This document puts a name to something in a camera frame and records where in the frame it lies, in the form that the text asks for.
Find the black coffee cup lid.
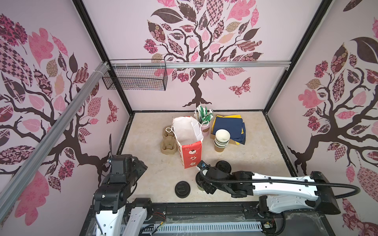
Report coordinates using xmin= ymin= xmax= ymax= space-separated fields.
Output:
xmin=195 ymin=172 xmax=205 ymax=191
xmin=216 ymin=160 xmax=232 ymax=174
xmin=174 ymin=181 xmax=191 ymax=199

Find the red white paper gift bag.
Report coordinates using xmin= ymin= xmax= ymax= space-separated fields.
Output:
xmin=172 ymin=117 xmax=204 ymax=169

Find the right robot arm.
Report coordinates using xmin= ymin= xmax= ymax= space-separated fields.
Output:
xmin=197 ymin=161 xmax=341 ymax=215

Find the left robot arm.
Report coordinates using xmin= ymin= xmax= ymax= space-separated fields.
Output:
xmin=93 ymin=154 xmax=152 ymax=236

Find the stack of green paper cups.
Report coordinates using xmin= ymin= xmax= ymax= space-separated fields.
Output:
xmin=214 ymin=129 xmax=230 ymax=152

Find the brown cardboard cup carrier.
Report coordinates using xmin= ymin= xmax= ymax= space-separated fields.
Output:
xmin=160 ymin=126 xmax=177 ymax=155

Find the blue napkin stack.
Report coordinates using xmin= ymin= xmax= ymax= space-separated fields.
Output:
xmin=212 ymin=115 xmax=246 ymax=144

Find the pink cup of straws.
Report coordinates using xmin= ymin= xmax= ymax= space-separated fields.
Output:
xmin=195 ymin=105 xmax=214 ymax=137

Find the aluminium bar left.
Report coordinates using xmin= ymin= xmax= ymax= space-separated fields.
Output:
xmin=1 ymin=62 xmax=110 ymax=220

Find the aluminium crossbar back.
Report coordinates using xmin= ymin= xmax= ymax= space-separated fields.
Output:
xmin=111 ymin=60 xmax=291 ymax=69

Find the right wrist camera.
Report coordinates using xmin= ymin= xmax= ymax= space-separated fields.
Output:
xmin=196 ymin=161 xmax=208 ymax=171

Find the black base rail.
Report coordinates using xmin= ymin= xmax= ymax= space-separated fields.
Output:
xmin=79 ymin=201 xmax=336 ymax=236

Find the white slotted cable duct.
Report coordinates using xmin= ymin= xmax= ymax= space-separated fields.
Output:
xmin=141 ymin=222 xmax=262 ymax=236

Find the black wire basket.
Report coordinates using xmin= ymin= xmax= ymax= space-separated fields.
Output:
xmin=102 ymin=59 xmax=168 ymax=91

